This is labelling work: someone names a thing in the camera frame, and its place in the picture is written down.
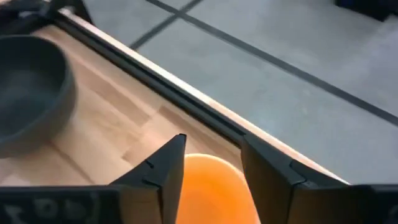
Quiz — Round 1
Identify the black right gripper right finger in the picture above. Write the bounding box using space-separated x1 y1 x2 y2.
239 135 351 224

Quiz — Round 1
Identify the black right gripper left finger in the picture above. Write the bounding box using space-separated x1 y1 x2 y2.
109 133 187 224

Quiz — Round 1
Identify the orange plastic cup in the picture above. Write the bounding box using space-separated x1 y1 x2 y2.
175 152 261 224

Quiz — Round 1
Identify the black bowl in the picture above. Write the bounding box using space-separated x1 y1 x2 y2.
0 34 77 158

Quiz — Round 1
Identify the black equipment base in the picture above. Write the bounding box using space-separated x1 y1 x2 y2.
335 0 398 22

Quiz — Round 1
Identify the black aluminium table frame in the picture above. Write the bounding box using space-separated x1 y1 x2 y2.
46 0 249 149

